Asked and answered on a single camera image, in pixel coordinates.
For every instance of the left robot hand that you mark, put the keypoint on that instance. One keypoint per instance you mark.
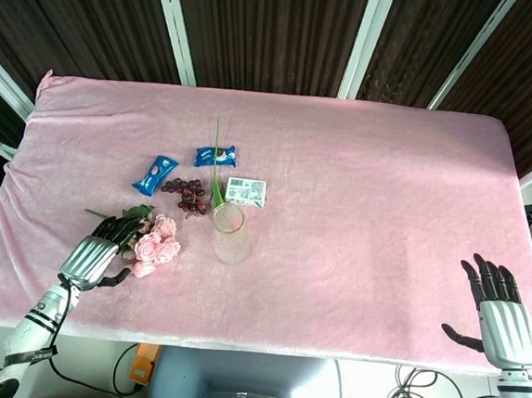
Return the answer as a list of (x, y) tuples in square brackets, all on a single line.
[(89, 258)]

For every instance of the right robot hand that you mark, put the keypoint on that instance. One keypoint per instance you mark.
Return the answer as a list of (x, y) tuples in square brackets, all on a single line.
[(506, 325)]

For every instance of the pink rose bouquet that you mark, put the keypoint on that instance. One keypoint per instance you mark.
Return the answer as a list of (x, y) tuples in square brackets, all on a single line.
[(153, 240)]

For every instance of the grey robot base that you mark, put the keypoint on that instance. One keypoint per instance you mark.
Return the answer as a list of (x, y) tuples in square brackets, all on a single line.
[(245, 388)]

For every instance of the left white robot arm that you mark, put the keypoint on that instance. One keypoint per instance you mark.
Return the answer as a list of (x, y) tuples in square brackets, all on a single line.
[(31, 327)]

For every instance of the clear glass vase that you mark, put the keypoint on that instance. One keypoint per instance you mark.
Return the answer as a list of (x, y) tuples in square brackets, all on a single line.
[(230, 238)]

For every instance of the blue cookie snack packet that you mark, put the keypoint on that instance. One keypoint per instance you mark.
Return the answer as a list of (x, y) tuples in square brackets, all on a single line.
[(154, 175), (215, 156)]

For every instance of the dark purple grape bunch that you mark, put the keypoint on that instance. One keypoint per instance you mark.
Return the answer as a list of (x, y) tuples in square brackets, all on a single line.
[(189, 194)]

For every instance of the orange tool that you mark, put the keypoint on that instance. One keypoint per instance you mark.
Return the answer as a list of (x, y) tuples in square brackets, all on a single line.
[(144, 365)]

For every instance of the green grass blade stem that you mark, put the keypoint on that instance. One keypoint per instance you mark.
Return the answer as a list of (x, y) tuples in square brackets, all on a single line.
[(215, 157)]

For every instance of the white green carton box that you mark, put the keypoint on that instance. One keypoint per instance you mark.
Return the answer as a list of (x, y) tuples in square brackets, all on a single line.
[(246, 191)]

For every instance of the pink velvet tablecloth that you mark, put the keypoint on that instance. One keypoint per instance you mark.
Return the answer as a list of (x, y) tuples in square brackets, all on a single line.
[(339, 215)]

